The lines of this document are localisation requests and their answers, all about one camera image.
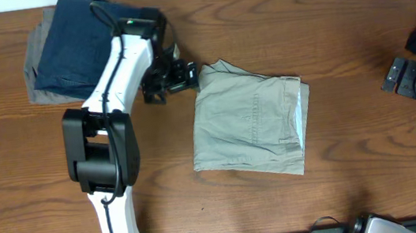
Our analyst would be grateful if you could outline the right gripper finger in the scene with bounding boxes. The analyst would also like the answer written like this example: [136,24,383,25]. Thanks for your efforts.
[392,59,416,99]
[381,58,407,92]

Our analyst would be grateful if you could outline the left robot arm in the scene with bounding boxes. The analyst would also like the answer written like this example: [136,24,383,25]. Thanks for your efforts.
[62,7,198,233]

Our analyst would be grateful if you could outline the light khaki shorts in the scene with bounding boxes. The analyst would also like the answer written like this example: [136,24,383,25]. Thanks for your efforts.
[193,60,310,175]

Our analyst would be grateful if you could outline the folded navy blue shorts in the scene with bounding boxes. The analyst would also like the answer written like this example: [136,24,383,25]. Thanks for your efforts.
[34,0,146,100]

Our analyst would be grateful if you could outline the folded grey shorts under navy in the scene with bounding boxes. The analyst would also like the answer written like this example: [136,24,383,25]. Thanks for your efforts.
[23,8,81,105]

